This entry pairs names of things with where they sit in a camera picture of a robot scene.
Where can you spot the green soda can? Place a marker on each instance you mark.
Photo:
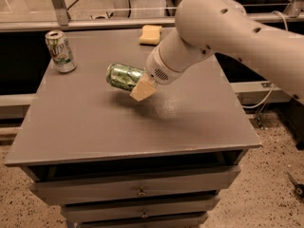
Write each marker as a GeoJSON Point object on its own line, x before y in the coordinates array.
{"type": "Point", "coordinates": [123, 77]}

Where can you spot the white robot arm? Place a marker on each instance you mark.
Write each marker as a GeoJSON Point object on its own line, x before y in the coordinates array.
{"type": "Point", "coordinates": [205, 27]}

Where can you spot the metal railing frame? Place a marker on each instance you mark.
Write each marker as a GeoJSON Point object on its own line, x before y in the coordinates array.
{"type": "Point", "coordinates": [38, 15]}

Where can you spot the black tool on floor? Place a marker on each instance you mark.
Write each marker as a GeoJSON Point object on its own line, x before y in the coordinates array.
{"type": "Point", "coordinates": [298, 187]}

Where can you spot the grey drawer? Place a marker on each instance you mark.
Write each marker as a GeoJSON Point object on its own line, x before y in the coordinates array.
{"type": "Point", "coordinates": [190, 220]}
{"type": "Point", "coordinates": [141, 209]}
{"type": "Point", "coordinates": [135, 186]}

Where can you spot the middle grey drawer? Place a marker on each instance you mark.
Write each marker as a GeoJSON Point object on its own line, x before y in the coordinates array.
{"type": "Point", "coordinates": [141, 209]}

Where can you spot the white 7up can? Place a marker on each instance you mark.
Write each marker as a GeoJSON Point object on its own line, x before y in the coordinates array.
{"type": "Point", "coordinates": [60, 51]}

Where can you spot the grey drawer cabinet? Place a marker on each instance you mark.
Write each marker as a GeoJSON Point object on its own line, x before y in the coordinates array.
{"type": "Point", "coordinates": [80, 127]}

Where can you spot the bottom grey drawer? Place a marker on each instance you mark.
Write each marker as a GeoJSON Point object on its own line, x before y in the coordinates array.
{"type": "Point", "coordinates": [190, 220]}

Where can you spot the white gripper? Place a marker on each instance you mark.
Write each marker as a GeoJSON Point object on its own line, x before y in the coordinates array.
{"type": "Point", "coordinates": [157, 69]}

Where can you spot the top grey drawer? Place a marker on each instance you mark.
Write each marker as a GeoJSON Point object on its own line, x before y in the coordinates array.
{"type": "Point", "coordinates": [135, 186]}

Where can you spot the yellow sponge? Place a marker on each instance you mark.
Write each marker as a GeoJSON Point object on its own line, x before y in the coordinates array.
{"type": "Point", "coordinates": [151, 35]}

